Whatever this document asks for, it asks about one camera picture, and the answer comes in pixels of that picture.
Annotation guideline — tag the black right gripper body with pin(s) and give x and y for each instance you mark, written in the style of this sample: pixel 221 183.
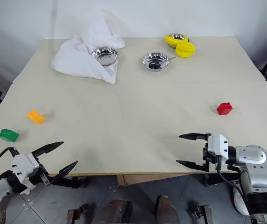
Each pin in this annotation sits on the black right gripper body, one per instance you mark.
pixel 206 154

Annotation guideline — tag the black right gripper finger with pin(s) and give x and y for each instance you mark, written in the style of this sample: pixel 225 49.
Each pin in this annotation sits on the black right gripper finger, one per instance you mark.
pixel 193 136
pixel 191 164

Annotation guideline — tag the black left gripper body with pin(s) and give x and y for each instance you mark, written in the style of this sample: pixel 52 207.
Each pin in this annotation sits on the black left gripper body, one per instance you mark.
pixel 43 176

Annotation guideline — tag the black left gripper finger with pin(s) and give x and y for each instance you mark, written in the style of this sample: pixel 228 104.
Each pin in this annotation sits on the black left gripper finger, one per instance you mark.
pixel 64 171
pixel 47 148

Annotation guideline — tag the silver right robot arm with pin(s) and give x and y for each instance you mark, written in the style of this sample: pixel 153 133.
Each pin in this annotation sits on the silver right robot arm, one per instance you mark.
pixel 258 177

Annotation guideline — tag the yellow toy block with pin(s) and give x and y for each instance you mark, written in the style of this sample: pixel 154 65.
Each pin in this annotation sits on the yellow toy block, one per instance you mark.
pixel 36 117

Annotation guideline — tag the red toy block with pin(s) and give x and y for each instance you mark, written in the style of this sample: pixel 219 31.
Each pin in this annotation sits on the red toy block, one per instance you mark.
pixel 224 109

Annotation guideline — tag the green toy block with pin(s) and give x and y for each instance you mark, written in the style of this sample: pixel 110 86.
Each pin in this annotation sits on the green toy block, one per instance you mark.
pixel 9 135

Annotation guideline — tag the brown cardboard sheet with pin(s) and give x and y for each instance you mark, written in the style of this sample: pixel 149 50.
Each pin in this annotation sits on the brown cardboard sheet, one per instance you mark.
pixel 152 179

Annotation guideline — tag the dark rounded brown shape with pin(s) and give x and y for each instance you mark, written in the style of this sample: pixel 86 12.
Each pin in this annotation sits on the dark rounded brown shape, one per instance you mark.
pixel 116 212
pixel 168 210

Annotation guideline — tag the white and red object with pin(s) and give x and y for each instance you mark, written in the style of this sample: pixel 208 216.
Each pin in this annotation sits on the white and red object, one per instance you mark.
pixel 238 201

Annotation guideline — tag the metal spoon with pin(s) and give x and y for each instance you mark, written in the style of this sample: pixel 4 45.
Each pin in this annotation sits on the metal spoon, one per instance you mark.
pixel 167 60

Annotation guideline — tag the steel bowl with spoon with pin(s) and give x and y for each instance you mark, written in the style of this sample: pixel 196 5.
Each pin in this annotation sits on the steel bowl with spoon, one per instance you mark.
pixel 156 61

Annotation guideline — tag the white crumpled cloth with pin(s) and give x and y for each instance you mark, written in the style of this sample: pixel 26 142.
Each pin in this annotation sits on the white crumpled cloth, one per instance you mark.
pixel 77 60

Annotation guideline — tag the steel bowl in cloth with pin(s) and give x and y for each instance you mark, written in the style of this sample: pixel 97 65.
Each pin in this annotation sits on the steel bowl in cloth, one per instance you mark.
pixel 104 56

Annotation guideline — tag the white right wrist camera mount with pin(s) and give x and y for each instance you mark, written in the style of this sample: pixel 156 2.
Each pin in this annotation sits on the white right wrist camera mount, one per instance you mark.
pixel 218 147

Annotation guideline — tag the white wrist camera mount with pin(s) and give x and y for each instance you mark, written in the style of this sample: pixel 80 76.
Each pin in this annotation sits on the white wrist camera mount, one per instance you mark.
pixel 24 166
pixel 218 147

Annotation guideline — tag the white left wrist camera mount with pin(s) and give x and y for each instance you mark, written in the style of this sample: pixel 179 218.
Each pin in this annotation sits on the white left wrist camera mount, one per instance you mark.
pixel 24 166

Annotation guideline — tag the rusty metal bracket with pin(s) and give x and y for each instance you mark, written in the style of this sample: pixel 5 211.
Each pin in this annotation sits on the rusty metal bracket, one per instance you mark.
pixel 76 214
pixel 202 214

